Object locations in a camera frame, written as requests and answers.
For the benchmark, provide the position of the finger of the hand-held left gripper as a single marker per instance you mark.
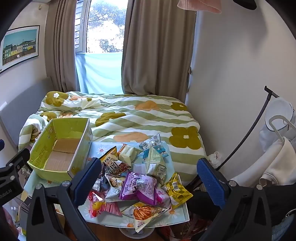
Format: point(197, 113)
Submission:
point(19, 156)

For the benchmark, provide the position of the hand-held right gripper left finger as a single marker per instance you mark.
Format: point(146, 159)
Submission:
point(89, 177)

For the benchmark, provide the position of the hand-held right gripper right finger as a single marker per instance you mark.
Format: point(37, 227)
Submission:
point(209, 182)

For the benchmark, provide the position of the dark purple cartoon snack packet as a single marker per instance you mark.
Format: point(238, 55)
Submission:
point(100, 179)

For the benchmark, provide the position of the white cartoon snack packet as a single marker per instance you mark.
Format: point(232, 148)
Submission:
point(115, 185)

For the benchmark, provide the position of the brown pretzel snack bag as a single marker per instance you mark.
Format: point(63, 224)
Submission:
point(114, 161)

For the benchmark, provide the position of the red pink snack packet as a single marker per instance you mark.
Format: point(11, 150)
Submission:
point(101, 205)

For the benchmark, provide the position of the yellow gold snack packet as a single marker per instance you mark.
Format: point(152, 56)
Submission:
point(177, 188)

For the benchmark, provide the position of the green cardboard box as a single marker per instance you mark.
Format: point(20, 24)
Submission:
point(62, 148)

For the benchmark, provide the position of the cream pastry packet orange ends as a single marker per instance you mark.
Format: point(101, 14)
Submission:
point(128, 153)

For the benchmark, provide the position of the pink lilac snack packet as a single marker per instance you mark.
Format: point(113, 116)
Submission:
point(162, 198)

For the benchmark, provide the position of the large purple snack bag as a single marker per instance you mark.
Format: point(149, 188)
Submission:
point(138, 186)

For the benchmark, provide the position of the pale green snack packet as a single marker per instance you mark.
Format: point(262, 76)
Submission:
point(154, 155)
point(157, 170)

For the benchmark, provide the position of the blue white snack packet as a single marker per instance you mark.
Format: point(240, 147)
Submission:
point(160, 149)

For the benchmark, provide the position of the orange sticks snack packet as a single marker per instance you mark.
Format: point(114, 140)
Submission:
point(143, 213)

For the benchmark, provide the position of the crumpled white plastic bag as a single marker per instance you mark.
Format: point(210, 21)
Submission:
point(214, 158)

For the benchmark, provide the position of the grey padded headboard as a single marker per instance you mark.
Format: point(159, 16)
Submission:
point(20, 104)

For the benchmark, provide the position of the white table base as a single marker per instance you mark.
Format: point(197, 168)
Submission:
point(131, 233)

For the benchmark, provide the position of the white garment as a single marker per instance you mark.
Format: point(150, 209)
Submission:
point(277, 162)

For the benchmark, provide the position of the black clothes rack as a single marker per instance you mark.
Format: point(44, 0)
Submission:
point(254, 125)

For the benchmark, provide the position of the green striped floral blanket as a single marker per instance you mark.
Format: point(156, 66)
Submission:
point(143, 115)

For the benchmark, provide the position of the white clothes hanger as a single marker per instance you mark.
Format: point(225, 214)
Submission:
point(276, 129)

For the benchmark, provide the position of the white mesh bag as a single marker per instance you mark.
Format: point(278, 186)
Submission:
point(281, 111)

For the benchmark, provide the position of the light blue cloth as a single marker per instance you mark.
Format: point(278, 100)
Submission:
point(99, 71)

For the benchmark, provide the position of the beige curtain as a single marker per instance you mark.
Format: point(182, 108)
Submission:
point(157, 46)
point(62, 41)

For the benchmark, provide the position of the window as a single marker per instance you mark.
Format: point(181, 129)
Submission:
point(104, 25)

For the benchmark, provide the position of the pink cloth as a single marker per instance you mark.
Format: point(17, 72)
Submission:
point(198, 4)

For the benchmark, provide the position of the wall poster of houses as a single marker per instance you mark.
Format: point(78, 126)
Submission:
point(19, 47)

